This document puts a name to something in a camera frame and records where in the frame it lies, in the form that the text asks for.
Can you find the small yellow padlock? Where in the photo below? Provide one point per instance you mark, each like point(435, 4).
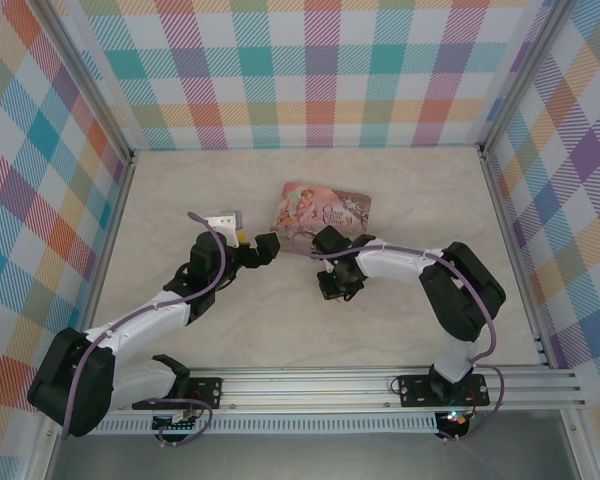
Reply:
point(241, 235)

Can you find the pink fairy storybook diary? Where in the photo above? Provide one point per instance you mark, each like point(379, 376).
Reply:
point(325, 210)

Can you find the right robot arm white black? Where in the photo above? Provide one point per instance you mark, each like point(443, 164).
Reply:
point(395, 262)

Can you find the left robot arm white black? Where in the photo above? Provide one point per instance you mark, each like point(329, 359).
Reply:
point(145, 320)

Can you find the small controller circuit board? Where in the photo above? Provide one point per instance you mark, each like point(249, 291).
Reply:
point(176, 422)
point(457, 419)

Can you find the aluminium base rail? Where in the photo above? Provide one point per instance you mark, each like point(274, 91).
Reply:
point(310, 387)

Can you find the aluminium side rail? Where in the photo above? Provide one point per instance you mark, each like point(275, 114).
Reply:
point(122, 200)
point(512, 250)

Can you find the aluminium frame post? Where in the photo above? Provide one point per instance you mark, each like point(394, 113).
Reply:
point(90, 80)
point(522, 75)

